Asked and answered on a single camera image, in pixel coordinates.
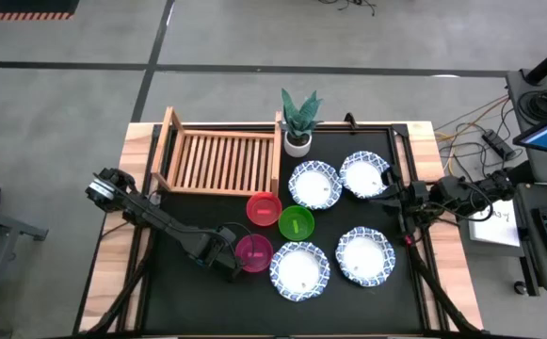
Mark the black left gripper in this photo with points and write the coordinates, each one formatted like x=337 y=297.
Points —
x=211 y=247

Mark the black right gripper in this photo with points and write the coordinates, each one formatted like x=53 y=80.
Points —
x=412 y=198

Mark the blue patterned paper bowl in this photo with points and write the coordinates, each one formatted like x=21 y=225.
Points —
x=362 y=179
x=314 y=185
x=365 y=256
x=300 y=271

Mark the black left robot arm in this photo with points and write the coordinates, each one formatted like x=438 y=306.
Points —
x=160 y=219

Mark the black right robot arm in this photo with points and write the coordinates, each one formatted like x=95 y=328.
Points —
x=466 y=195

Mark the wooden slatted shelf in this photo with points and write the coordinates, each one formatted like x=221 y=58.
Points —
x=221 y=160

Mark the pink plastic bowl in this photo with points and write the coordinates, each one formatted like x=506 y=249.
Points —
x=255 y=254

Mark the black table mat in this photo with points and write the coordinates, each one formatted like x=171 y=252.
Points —
x=207 y=306

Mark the red plastic bowl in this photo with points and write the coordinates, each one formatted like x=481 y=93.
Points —
x=263 y=209

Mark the green plastic bowl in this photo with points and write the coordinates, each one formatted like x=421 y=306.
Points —
x=296 y=223

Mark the small black clamp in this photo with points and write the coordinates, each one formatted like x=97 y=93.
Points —
x=349 y=119

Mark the white bowl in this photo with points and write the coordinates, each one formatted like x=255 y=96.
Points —
x=296 y=149

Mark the white paper sheet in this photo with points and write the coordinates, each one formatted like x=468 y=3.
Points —
x=494 y=227

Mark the green artificial plant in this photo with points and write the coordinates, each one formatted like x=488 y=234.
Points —
x=299 y=115

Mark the black power strip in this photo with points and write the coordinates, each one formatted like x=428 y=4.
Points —
x=499 y=144

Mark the grey desk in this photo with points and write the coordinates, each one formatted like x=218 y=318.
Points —
x=534 y=266

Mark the grey metal stand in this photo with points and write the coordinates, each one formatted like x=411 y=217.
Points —
x=0 y=230

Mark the black mat with striped edge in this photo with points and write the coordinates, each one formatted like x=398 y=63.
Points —
x=19 y=5

